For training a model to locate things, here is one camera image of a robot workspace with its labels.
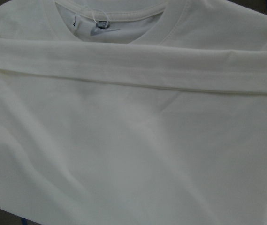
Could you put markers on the cream long-sleeve cat shirt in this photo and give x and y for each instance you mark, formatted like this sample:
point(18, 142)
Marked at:
point(133, 112)

